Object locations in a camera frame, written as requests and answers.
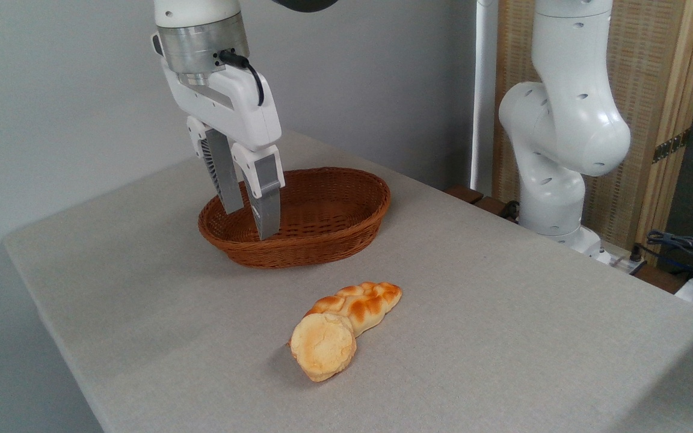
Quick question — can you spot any wood and rattan folding screen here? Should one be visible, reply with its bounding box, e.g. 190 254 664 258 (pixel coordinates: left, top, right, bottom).
493 0 693 265

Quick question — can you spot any bundle of dark cables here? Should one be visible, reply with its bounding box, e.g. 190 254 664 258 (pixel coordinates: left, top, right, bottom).
646 230 693 284

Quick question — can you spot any dark wooden block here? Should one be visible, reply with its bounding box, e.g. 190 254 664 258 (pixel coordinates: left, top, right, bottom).
473 197 519 221
445 185 484 205

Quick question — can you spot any brass screen hinge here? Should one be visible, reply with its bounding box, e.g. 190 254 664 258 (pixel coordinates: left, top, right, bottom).
652 129 692 164

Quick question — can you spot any round pale bread bun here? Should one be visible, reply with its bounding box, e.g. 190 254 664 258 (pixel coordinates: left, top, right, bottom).
289 313 358 383

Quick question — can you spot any brown wicker oval basket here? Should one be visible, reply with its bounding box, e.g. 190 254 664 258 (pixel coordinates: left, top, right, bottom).
198 167 392 269

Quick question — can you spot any braided golden bread loaf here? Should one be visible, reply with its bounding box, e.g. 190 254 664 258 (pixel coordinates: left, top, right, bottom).
304 281 403 337

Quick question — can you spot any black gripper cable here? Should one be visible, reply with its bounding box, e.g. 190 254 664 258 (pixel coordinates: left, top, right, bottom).
220 51 265 108

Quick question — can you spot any white vertical pole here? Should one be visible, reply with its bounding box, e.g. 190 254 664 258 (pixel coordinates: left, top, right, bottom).
470 0 499 196

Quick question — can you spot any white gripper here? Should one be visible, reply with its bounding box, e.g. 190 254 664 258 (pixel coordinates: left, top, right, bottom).
162 60 286 241

